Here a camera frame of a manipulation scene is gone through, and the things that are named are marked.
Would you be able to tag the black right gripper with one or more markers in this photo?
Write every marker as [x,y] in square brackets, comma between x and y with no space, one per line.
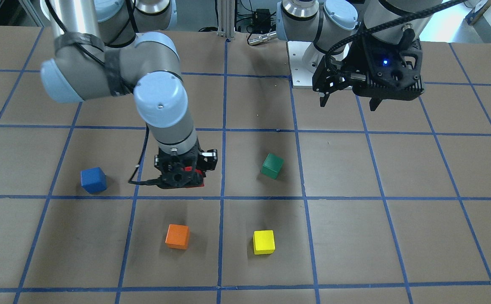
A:
[209,161]

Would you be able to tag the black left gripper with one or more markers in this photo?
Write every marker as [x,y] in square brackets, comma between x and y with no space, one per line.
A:
[356,57]

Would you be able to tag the red wooden block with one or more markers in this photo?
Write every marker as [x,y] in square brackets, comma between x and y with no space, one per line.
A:
[194,178]

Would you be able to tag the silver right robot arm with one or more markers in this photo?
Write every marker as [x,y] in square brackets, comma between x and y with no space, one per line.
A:
[117,47]

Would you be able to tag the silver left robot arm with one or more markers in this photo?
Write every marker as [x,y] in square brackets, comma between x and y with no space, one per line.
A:
[333,25]

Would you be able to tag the orange wooden block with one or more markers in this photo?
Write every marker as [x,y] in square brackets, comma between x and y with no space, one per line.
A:
[177,237]

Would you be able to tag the blue wooden block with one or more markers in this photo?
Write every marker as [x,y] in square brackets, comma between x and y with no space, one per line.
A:
[93,180]

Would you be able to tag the green wooden block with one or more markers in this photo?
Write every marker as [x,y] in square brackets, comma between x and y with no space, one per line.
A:
[272,166]

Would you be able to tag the yellow wooden block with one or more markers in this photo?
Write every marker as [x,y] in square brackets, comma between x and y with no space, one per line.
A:
[263,242]

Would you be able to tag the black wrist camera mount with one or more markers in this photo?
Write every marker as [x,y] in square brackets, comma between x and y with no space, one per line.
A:
[328,77]

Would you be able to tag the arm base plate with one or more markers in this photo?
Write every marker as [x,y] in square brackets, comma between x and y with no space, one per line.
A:
[303,61]

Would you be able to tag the aluminium frame post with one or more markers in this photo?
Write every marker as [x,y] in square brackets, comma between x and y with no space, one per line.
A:
[226,18]

